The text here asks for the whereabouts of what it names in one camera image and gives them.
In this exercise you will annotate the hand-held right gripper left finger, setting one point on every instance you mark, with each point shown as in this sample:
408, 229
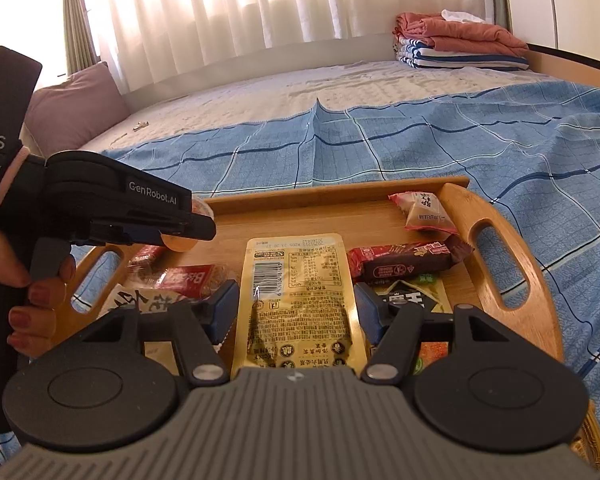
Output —
225, 310

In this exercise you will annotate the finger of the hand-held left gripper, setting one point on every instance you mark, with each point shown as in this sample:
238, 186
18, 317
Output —
137, 234
195, 229

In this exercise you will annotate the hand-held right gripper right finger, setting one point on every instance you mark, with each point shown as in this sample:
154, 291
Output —
367, 310

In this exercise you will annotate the orange jelly cup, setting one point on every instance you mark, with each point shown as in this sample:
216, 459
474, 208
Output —
180, 244

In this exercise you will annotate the small pink red packet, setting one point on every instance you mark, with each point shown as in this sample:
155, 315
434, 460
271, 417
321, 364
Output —
145, 255

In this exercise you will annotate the red label bread packet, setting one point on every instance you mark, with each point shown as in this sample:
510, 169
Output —
190, 280

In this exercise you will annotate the green and black snack packet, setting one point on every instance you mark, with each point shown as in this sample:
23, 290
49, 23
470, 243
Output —
420, 295

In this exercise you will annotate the dark red snack bar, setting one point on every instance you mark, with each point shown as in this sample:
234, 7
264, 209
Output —
405, 260

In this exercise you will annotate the yellow snack pouch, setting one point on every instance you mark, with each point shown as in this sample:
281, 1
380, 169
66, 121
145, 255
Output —
300, 320

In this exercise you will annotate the pink and cream snack packet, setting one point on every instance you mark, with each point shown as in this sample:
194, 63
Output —
425, 212

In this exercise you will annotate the person's left hand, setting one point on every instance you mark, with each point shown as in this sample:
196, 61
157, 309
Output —
45, 305

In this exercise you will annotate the small light object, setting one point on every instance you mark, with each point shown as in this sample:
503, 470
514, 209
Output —
141, 126

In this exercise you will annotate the mauve pillow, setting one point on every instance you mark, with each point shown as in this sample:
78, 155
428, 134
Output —
80, 105

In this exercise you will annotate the grey patterned mattress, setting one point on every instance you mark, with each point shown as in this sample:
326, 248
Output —
230, 105

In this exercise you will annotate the white sheer curtain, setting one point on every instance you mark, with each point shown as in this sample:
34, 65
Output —
50, 10
280, 10

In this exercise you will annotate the blue checked bed sheet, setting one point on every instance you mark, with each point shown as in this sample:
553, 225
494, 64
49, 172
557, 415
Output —
530, 160

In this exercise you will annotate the folded blue striped blanket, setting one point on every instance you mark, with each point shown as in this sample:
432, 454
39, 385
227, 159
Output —
455, 61

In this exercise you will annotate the folded pink blanket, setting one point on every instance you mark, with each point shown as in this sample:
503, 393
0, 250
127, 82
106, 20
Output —
480, 37

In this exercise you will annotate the white folded cloth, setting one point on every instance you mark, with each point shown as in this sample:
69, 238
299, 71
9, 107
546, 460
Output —
462, 16

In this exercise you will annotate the white wardrobe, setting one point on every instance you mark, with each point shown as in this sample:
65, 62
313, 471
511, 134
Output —
555, 0

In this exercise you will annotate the wooden bed frame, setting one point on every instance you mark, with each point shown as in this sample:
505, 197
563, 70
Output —
580, 67

